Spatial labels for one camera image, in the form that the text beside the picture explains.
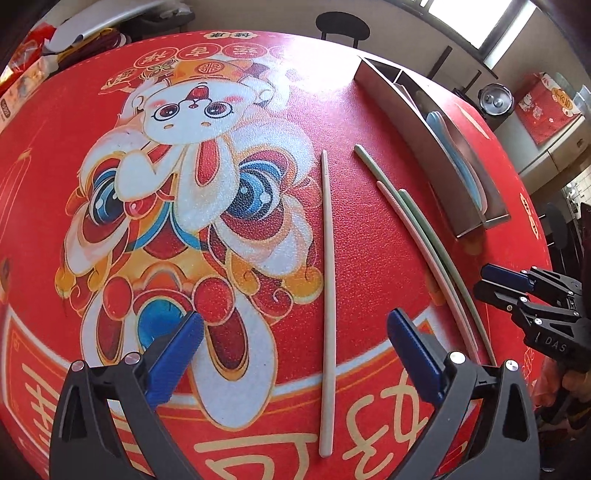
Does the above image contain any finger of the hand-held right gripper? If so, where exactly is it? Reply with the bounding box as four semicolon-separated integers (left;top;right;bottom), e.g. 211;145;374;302
472;281;577;320
480;264;581;302

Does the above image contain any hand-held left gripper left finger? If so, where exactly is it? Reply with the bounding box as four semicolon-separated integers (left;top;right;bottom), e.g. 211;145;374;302
48;311;205;480

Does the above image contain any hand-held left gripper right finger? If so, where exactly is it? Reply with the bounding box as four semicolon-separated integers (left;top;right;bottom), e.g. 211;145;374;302
387;308;541;480

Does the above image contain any beige chopstick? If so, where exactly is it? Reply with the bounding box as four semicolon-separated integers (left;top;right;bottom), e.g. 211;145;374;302
318;149;337;459

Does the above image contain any green chopstick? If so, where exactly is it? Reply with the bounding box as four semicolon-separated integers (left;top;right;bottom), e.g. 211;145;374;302
399;189;498;367
353;144;485;347

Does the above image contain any pink chopstick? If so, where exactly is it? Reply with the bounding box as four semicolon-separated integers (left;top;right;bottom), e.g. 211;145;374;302
376;181;481;354

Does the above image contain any steel utensil box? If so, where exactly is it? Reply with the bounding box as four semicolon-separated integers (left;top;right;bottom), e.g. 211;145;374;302
355;54;511;240

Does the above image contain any blue spoon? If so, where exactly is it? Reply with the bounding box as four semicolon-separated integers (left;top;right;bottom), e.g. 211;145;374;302
426;111;486;217

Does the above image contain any person's right hand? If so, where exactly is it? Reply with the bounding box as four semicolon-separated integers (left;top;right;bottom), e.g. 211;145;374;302
531;357;564;411

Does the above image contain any black round stool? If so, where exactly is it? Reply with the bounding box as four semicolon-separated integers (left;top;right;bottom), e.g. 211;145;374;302
542;203;578;259
315;10;370;49

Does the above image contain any beige cabinet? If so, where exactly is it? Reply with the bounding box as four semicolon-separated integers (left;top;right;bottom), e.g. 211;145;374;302
508;115;591;195

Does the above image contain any red gift bag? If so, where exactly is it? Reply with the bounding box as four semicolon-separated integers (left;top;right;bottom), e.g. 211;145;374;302
515;71;583;146

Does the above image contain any silver pressure cooker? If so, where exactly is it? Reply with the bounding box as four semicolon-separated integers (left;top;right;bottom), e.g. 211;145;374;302
475;82;515;121

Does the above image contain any red printed table mat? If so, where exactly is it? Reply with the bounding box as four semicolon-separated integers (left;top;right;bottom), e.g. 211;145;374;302
0;30;561;480

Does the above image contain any window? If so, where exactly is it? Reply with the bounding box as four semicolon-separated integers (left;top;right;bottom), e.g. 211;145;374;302
425;0;555;51

